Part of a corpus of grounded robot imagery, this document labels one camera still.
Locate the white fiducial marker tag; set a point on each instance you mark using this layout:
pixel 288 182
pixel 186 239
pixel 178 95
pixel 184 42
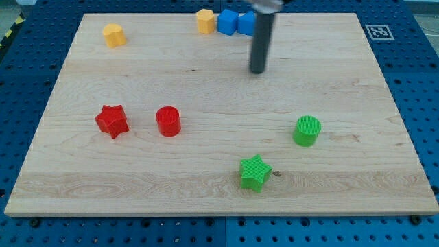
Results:
pixel 379 32

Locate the blue triangular block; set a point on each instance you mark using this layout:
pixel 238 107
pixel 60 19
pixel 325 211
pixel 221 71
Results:
pixel 245 23

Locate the red cylinder block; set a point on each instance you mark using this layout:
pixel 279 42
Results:
pixel 168 121

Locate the red star block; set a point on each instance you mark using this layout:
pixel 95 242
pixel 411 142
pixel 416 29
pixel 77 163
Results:
pixel 112 120

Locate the yellow black hazard tape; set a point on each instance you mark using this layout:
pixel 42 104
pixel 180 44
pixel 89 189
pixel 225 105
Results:
pixel 12 32

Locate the light wooden board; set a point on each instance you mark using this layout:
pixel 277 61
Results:
pixel 362 163

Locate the green star block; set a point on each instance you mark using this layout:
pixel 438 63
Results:
pixel 254 173

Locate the yellow heart block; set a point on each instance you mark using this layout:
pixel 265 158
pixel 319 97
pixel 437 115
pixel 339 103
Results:
pixel 114 35

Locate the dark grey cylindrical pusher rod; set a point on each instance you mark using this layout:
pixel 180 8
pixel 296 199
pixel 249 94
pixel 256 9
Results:
pixel 261 42

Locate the green cylinder block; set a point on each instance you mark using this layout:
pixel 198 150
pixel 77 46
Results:
pixel 306 130

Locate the silver metal rod mount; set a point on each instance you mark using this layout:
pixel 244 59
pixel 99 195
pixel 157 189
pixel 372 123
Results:
pixel 267 6

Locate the blue cube block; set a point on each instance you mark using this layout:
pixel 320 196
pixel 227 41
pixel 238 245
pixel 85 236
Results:
pixel 227 22

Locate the yellow hexagon block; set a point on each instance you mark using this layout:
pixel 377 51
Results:
pixel 205 21

